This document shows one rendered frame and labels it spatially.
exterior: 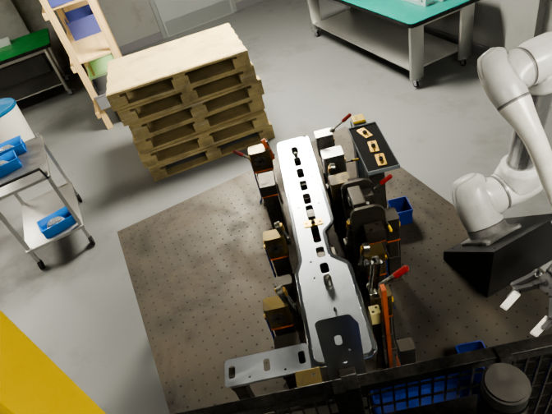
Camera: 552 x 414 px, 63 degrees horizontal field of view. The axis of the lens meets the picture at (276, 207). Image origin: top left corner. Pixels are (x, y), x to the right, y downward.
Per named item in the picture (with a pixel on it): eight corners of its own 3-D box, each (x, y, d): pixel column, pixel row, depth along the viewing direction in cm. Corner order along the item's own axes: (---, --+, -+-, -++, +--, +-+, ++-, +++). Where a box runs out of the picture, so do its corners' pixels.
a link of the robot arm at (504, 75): (508, 101, 135) (548, 81, 135) (477, 49, 137) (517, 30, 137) (488, 116, 147) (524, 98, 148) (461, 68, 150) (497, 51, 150)
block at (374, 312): (375, 362, 175) (367, 305, 151) (384, 361, 175) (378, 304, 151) (378, 370, 172) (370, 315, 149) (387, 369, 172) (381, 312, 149)
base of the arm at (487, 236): (487, 228, 203) (482, 218, 204) (523, 226, 182) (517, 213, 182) (455, 246, 199) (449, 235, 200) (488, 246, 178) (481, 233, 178)
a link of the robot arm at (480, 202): (459, 232, 197) (437, 186, 197) (496, 213, 197) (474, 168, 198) (477, 233, 180) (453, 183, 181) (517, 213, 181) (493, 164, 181)
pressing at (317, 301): (270, 144, 252) (270, 142, 251) (310, 135, 251) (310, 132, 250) (312, 370, 147) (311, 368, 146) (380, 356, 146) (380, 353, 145)
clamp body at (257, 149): (258, 199, 266) (242, 148, 243) (281, 193, 265) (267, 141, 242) (259, 208, 260) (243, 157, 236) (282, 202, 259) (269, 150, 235)
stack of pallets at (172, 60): (253, 101, 511) (230, 19, 451) (276, 137, 443) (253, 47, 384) (142, 140, 498) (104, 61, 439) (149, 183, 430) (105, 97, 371)
